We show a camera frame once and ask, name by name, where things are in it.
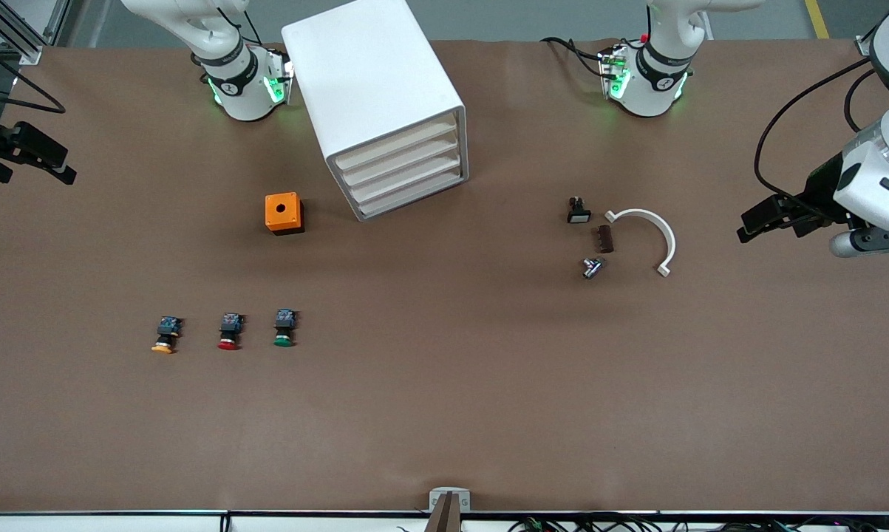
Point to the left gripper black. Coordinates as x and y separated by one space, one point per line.
821 188

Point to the green mushroom push button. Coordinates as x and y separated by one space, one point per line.
284 327

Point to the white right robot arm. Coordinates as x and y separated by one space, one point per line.
241 81

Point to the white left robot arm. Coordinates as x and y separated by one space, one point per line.
655 81

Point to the yellow mushroom push button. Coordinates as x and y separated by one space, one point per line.
166 332

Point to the red mushroom push button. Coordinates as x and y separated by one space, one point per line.
230 331

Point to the white drawer cabinet housing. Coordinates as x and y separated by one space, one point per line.
363 66

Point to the brown terminal block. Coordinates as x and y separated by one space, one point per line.
606 239

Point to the aluminium frame profile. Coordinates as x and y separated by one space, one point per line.
32 55
867 48

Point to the white curved plastic bracket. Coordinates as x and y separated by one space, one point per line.
666 233

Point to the silver metal key switch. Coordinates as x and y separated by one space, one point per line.
593 267

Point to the black switch with white face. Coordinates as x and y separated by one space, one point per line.
578 212

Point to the orange button enclosure box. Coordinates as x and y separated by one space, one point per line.
281 210

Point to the grey metal mounting bracket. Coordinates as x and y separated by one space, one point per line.
435 496

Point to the brown mounting post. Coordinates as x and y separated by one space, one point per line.
444 519

